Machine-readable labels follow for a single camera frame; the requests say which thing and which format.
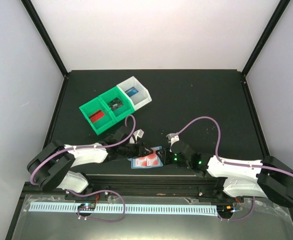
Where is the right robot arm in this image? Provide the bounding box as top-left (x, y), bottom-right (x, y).
top-left (155, 140), bottom-right (293, 208)

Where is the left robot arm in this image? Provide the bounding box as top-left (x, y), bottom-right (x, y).
top-left (26, 125), bottom-right (156, 200)

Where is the green middle plastic bin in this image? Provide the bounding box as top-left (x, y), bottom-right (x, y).
top-left (98, 86), bottom-right (135, 123)

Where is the green end plastic bin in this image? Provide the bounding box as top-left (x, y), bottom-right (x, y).
top-left (79, 96), bottom-right (116, 135)

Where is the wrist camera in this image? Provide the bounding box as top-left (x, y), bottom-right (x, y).
top-left (129, 129), bottom-right (144, 144)
top-left (166, 133), bottom-right (180, 152)

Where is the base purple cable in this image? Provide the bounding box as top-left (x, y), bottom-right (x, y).
top-left (71, 189), bottom-right (126, 223)
top-left (217, 196), bottom-right (257, 223)

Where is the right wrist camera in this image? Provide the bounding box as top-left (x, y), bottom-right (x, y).
top-left (166, 133), bottom-right (180, 152)

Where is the black frame post right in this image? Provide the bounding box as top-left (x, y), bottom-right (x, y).
top-left (241, 0), bottom-right (291, 77)

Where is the red card in bin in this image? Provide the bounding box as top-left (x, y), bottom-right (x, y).
top-left (88, 109), bottom-right (105, 123)

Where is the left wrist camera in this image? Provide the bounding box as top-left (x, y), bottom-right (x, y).
top-left (129, 129), bottom-right (144, 144)

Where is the white slotted cable duct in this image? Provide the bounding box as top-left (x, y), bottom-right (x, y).
top-left (28, 202), bottom-right (218, 217)

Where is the white red-dot card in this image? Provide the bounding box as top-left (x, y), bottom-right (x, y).
top-left (146, 153), bottom-right (162, 167)
top-left (132, 157), bottom-right (148, 169)

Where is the blue card in bin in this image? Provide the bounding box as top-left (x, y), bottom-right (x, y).
top-left (125, 86), bottom-right (139, 97)

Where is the black frame post left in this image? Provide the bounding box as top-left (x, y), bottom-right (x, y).
top-left (21, 0), bottom-right (68, 77)

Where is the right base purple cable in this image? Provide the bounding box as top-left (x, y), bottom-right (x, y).
top-left (217, 196), bottom-right (257, 223)

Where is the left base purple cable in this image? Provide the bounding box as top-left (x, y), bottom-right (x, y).
top-left (71, 189), bottom-right (126, 223)

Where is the white plastic bin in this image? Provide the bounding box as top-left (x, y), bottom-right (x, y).
top-left (116, 76), bottom-right (152, 111)

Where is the blue card holder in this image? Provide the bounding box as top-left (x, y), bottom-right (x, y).
top-left (128, 146), bottom-right (163, 169)

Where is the black frame post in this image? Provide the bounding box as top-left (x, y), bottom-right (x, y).
top-left (21, 0), bottom-right (68, 77)
top-left (241, 0), bottom-right (291, 77)

